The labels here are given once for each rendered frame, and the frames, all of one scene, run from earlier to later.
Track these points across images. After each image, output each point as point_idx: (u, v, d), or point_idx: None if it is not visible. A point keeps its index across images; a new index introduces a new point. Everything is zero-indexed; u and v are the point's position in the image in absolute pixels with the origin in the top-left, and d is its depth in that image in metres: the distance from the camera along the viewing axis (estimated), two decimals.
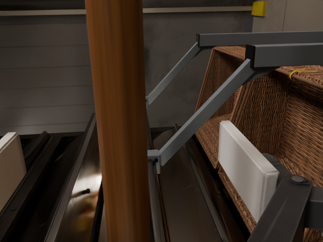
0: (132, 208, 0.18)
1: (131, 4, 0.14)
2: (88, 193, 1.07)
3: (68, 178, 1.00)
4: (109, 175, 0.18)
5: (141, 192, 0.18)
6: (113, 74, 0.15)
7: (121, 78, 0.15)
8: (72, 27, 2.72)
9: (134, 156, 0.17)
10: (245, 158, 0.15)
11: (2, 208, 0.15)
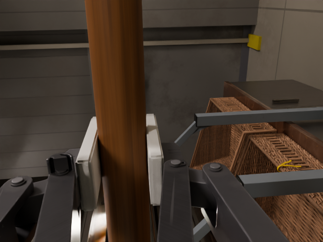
0: (132, 205, 0.18)
1: (130, 2, 0.14)
2: None
3: None
4: (109, 173, 0.18)
5: (141, 189, 0.18)
6: (113, 72, 0.15)
7: (121, 77, 0.15)
8: (75, 59, 2.81)
9: (134, 154, 0.17)
10: (147, 146, 0.17)
11: (100, 179, 0.18)
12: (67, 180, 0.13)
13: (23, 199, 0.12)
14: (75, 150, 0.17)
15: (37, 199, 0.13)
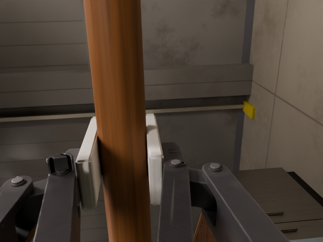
0: (132, 205, 0.18)
1: (129, 2, 0.15)
2: None
3: None
4: (109, 173, 0.18)
5: (141, 189, 0.18)
6: (112, 72, 0.15)
7: (120, 76, 0.15)
8: (83, 126, 3.04)
9: (134, 154, 0.17)
10: (147, 146, 0.17)
11: (100, 179, 0.18)
12: (67, 180, 0.13)
13: (23, 199, 0.12)
14: (75, 150, 0.17)
15: (37, 199, 0.13)
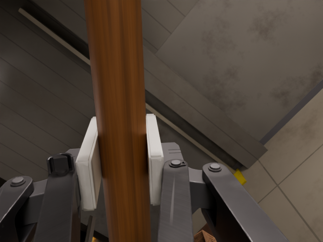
0: (132, 205, 0.18)
1: (130, 2, 0.14)
2: None
3: None
4: (109, 174, 0.18)
5: (141, 189, 0.18)
6: (113, 73, 0.15)
7: (121, 77, 0.15)
8: None
9: (134, 154, 0.17)
10: (147, 146, 0.17)
11: (101, 179, 0.18)
12: (67, 180, 0.13)
13: (23, 199, 0.12)
14: (75, 150, 0.17)
15: (37, 199, 0.13)
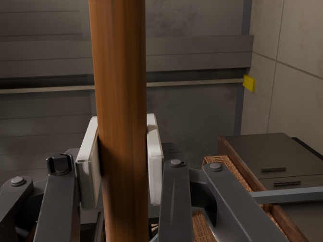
0: (131, 204, 0.18)
1: (134, 0, 0.15)
2: None
3: None
4: (108, 171, 0.18)
5: (140, 188, 0.18)
6: (115, 70, 0.15)
7: (123, 74, 0.15)
8: (77, 99, 2.94)
9: (134, 153, 0.17)
10: (147, 146, 0.17)
11: (100, 179, 0.18)
12: (67, 180, 0.13)
13: (23, 199, 0.12)
14: (75, 150, 0.17)
15: (37, 199, 0.13)
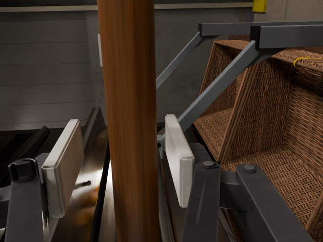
0: (142, 204, 0.18)
1: None
2: (89, 185, 1.05)
3: None
4: (119, 172, 0.17)
5: (151, 188, 0.18)
6: (125, 70, 0.15)
7: (133, 74, 0.15)
8: (72, 23, 2.70)
9: (144, 152, 0.17)
10: (173, 147, 0.17)
11: (74, 184, 0.18)
12: (32, 186, 0.13)
13: None
14: (47, 154, 0.17)
15: None
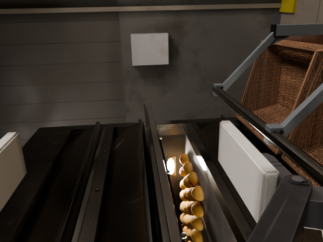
0: None
1: None
2: (168, 174, 1.14)
3: (155, 159, 1.07)
4: None
5: None
6: None
7: None
8: (106, 24, 2.79)
9: None
10: (245, 158, 0.15)
11: (2, 208, 0.15)
12: None
13: None
14: None
15: None
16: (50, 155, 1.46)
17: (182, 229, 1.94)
